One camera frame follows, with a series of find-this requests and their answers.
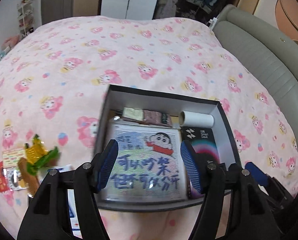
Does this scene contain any black Smart Devil box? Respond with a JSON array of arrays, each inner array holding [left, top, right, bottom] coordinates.
[[180, 126, 226, 200]]

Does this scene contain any cartoon bead art pack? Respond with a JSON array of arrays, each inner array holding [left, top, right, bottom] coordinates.
[[101, 123, 187, 203]]

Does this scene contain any white lint roller refill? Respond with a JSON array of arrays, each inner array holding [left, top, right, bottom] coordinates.
[[179, 111, 214, 128]]

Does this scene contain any white alcohol wipes pack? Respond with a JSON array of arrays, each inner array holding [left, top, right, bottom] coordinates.
[[54, 165, 82, 239]]

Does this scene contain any brown wooden comb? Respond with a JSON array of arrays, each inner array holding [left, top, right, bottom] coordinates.
[[18, 157, 39, 198]]

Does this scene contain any red envelope packet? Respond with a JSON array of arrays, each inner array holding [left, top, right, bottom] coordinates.
[[0, 161, 10, 193]]

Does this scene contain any green yellow snack wrapper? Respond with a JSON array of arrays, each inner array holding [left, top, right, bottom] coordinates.
[[24, 134, 60, 176]]

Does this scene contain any yellow printed card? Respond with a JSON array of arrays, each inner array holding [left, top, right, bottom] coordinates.
[[3, 148, 25, 168]]

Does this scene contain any grey upholstered headboard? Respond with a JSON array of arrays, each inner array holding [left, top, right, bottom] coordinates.
[[213, 5, 298, 147]]

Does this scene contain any black Daphne shoe box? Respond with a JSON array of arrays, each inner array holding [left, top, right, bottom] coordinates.
[[94, 85, 240, 212]]

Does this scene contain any pink cartoon print bedspread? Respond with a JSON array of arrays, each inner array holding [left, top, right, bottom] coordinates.
[[0, 16, 298, 237]]

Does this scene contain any white shelf rack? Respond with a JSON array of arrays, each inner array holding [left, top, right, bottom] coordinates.
[[17, 0, 35, 39]]

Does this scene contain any beige drawer cabinet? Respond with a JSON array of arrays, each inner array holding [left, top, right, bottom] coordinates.
[[73, 0, 101, 17]]

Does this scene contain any round orange wall decor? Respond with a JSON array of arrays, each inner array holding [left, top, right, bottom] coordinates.
[[275, 0, 298, 45]]

